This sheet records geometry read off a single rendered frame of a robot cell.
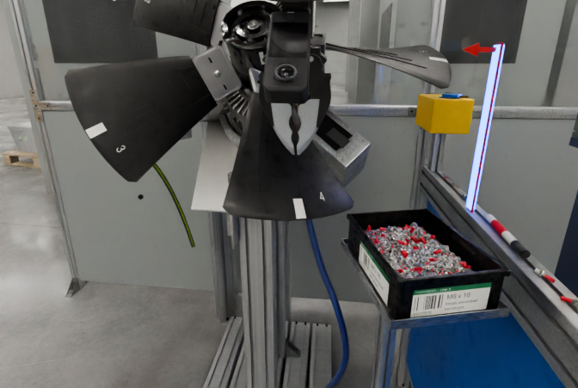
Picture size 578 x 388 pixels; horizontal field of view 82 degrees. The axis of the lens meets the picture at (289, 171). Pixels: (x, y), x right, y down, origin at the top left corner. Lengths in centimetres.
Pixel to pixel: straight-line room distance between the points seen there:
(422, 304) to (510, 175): 117
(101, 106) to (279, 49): 41
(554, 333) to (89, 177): 175
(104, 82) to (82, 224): 137
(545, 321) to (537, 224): 120
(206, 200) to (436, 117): 61
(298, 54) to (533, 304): 47
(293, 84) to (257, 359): 94
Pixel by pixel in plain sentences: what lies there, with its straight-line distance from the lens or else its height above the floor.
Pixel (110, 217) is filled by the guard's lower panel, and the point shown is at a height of 44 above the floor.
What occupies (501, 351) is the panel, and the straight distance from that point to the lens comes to 75.
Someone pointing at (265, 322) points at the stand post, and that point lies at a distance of 107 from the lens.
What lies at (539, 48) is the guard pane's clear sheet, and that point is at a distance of 160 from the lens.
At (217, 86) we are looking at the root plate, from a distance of 68.
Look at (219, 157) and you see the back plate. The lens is 83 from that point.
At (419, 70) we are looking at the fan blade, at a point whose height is 114.
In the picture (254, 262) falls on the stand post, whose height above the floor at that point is 64.
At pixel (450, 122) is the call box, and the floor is 101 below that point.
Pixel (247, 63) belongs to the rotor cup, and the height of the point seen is 116.
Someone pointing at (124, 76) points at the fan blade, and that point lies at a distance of 69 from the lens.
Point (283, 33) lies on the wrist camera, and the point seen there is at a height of 118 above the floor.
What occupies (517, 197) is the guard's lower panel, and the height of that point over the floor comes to 63.
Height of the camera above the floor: 115
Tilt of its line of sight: 17 degrees down
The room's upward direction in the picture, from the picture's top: straight up
